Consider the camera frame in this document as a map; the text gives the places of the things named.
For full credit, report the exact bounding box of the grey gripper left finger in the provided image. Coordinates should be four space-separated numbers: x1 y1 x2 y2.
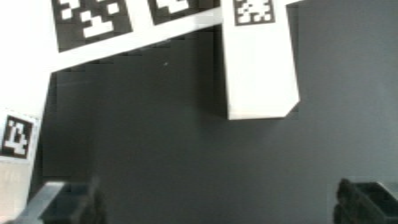
16 182 98 224

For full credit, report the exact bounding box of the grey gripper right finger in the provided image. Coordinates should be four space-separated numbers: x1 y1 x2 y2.
332 179 398 224

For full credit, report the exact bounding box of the white desk leg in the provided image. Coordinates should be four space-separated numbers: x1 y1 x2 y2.
220 0 300 120
0 108 41 223

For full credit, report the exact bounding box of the white marker sheet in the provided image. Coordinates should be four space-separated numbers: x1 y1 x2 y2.
0 0 304 111

